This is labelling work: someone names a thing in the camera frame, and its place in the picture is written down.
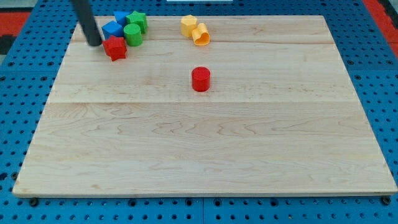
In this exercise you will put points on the yellow heart block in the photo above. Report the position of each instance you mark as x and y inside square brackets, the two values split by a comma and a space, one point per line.
[200, 35]

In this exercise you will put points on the green star block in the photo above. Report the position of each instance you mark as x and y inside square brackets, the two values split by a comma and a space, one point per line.
[138, 18]

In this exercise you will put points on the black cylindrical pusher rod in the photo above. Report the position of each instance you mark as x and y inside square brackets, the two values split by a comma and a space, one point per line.
[87, 21]

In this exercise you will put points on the red cylinder block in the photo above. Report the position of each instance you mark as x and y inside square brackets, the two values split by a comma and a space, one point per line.
[201, 77]

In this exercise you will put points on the red star block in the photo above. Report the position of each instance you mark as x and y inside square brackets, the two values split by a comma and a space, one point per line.
[115, 47]

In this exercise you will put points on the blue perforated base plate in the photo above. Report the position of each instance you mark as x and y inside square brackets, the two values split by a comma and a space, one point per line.
[30, 68]

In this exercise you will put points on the light wooden board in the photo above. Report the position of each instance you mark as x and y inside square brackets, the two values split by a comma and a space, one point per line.
[281, 118]

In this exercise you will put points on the blue cube block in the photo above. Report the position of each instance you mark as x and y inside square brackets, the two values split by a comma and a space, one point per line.
[112, 28]

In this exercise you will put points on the green cylinder block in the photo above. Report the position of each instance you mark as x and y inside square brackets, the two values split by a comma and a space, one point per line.
[132, 35]

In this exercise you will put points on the blue pentagon block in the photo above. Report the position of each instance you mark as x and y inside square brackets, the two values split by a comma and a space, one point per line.
[120, 17]

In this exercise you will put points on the yellow hexagon block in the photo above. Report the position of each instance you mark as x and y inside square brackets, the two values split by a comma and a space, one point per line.
[187, 25]

